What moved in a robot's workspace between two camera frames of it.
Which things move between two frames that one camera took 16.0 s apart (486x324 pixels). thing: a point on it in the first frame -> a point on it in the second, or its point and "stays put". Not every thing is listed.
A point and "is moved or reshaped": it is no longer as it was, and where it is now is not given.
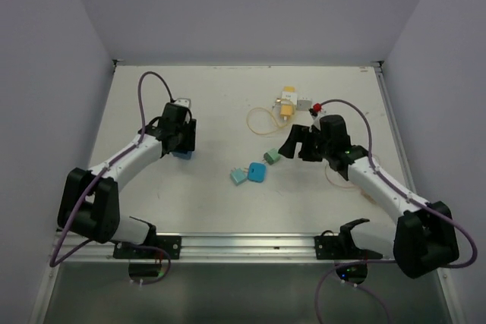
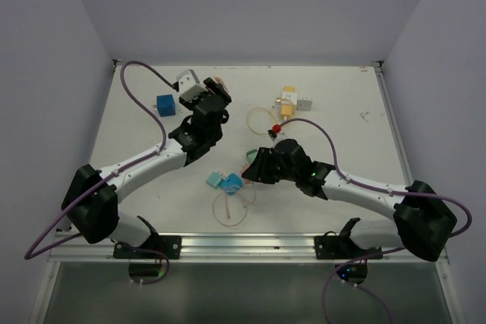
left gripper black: (187, 143) -> (217, 88)
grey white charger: (304, 103) stays put
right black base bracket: (340, 247) stays put
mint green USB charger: (271, 156) is moved or reshaped
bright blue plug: (256, 171) is moved or reshaped
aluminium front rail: (224, 248) stays put
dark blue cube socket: (187, 155) is moved or reshaped
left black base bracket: (171, 243) stays put
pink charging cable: (336, 186) is moved or reshaped
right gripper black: (297, 134) -> (258, 171)
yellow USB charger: (286, 110) stays put
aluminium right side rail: (398, 134) stays put
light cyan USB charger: (238, 176) -> (214, 179)
